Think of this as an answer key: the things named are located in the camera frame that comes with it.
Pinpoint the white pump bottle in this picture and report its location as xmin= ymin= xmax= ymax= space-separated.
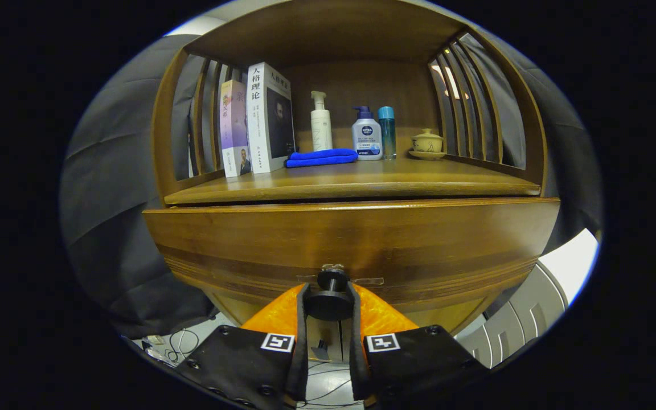
xmin=310 ymin=91 xmax=334 ymax=152

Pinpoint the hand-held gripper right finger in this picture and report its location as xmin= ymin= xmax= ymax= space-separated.
xmin=346 ymin=282 xmax=491 ymax=410

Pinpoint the black backdrop cloth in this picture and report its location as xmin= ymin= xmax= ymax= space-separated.
xmin=59 ymin=31 xmax=605 ymax=341

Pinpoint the wooden cabinet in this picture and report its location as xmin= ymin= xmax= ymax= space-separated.
xmin=143 ymin=0 xmax=561 ymax=365

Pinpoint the blue folded cloth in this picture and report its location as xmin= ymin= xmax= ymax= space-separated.
xmin=284 ymin=149 xmax=359 ymax=169

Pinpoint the slim teal bottle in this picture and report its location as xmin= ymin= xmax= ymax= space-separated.
xmin=378 ymin=106 xmax=397 ymax=160

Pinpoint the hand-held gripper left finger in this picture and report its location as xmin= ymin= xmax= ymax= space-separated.
xmin=175 ymin=283 xmax=311 ymax=410

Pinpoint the black drawer knob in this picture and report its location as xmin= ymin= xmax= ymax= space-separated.
xmin=304 ymin=269 xmax=356 ymax=321

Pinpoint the white book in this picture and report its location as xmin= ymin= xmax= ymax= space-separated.
xmin=247 ymin=61 xmax=296 ymax=174

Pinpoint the yellow lidded teacup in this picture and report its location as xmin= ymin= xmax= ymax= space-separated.
xmin=408 ymin=129 xmax=446 ymax=161

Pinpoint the wooden countertop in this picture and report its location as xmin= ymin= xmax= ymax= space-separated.
xmin=164 ymin=157 xmax=541 ymax=206

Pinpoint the white bottle with blue cap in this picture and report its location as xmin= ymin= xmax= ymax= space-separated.
xmin=352 ymin=106 xmax=383 ymax=161

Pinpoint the wooden drawer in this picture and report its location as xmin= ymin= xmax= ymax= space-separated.
xmin=143 ymin=197 xmax=561 ymax=311

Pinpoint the purple book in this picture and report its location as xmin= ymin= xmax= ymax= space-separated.
xmin=220 ymin=80 xmax=252 ymax=178

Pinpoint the grey lined floor mat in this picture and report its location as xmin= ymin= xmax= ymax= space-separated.
xmin=456 ymin=262 xmax=568 ymax=369

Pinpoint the white table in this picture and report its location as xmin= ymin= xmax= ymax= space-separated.
xmin=538 ymin=228 xmax=600 ymax=304

